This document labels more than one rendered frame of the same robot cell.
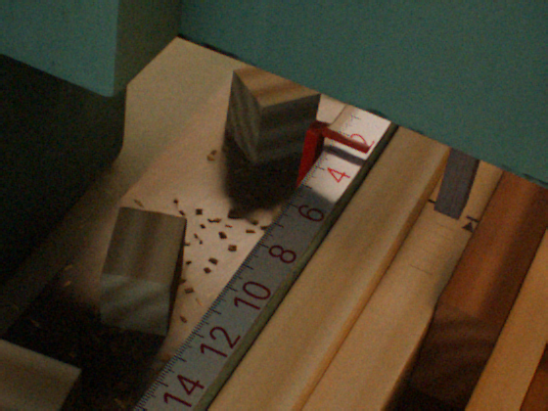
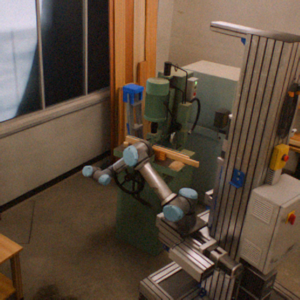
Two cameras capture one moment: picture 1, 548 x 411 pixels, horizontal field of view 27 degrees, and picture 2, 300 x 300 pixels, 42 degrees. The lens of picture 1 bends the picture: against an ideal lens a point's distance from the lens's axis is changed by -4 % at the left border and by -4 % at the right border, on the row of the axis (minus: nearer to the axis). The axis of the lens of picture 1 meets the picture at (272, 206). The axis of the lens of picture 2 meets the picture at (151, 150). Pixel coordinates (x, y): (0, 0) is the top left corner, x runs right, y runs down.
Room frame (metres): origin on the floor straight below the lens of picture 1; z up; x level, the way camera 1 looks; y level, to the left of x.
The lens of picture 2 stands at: (0.74, -2.87, 2.34)
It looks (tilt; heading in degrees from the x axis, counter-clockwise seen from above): 27 degrees down; 100
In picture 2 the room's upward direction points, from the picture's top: 5 degrees clockwise
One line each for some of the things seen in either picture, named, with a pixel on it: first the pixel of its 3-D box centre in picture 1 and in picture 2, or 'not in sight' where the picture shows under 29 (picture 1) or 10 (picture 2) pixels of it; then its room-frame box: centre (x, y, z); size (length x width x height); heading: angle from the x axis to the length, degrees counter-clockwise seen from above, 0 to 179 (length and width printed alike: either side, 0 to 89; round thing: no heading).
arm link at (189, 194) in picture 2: not in sight; (187, 200); (0.65, -0.81, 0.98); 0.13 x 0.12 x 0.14; 67
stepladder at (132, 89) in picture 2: not in sight; (134, 140); (-0.06, 0.77, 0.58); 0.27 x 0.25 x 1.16; 159
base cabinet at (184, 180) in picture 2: not in sight; (154, 199); (0.31, 0.06, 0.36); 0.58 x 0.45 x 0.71; 71
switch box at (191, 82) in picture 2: not in sight; (191, 88); (0.51, 0.20, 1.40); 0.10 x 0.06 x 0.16; 71
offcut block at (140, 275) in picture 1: (143, 271); not in sight; (0.34, 0.05, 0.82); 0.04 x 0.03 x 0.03; 0
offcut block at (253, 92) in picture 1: (272, 111); not in sight; (0.47, 0.01, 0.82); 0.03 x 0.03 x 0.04; 35
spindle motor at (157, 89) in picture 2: not in sight; (156, 99); (0.27, -0.06, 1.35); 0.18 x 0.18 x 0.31
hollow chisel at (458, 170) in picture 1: (467, 151); not in sight; (0.27, -0.06, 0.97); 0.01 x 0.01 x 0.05; 71
